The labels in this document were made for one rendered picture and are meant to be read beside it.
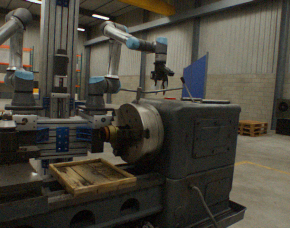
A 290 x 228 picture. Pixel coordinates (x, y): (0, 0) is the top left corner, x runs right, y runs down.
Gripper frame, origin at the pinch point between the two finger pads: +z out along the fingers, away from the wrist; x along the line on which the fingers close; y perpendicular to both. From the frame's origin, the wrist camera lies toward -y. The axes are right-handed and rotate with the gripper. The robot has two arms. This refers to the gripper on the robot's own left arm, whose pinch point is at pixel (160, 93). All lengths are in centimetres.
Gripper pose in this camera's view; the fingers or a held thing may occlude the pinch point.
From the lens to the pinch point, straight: 154.2
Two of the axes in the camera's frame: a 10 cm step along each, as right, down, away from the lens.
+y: -6.0, -1.1, 7.9
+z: -0.6, 9.9, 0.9
